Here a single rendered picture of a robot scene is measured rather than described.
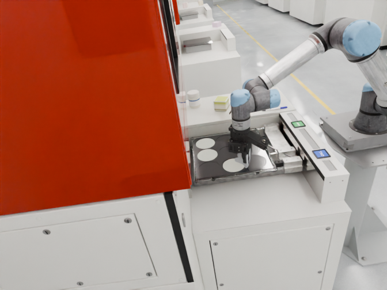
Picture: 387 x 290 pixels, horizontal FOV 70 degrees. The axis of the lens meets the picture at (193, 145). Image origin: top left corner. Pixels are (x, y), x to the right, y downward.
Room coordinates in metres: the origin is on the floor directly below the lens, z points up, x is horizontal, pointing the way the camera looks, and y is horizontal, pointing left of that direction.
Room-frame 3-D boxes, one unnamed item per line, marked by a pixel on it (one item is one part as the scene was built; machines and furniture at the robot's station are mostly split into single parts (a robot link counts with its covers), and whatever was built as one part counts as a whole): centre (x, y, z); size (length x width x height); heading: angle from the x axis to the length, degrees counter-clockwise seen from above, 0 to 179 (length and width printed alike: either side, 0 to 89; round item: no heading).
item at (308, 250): (1.20, -0.27, 0.41); 0.97 x 0.64 x 0.82; 178
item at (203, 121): (1.50, -0.28, 0.89); 0.62 x 0.35 x 0.14; 88
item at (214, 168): (1.12, -0.17, 0.90); 0.34 x 0.34 x 0.01; 88
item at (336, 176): (1.04, -0.53, 0.89); 0.55 x 0.09 x 0.14; 178
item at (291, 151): (1.05, -0.43, 0.89); 0.08 x 0.03 x 0.03; 88
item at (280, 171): (1.00, -0.22, 0.84); 0.50 x 0.02 x 0.03; 88
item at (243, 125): (0.98, -0.21, 1.13); 0.08 x 0.08 x 0.05
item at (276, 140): (1.13, -0.43, 0.87); 0.36 x 0.08 x 0.03; 178
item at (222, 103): (1.47, -0.20, 1.00); 0.07 x 0.07 x 0.07; 63
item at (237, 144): (0.99, -0.20, 1.05); 0.09 x 0.08 x 0.12; 58
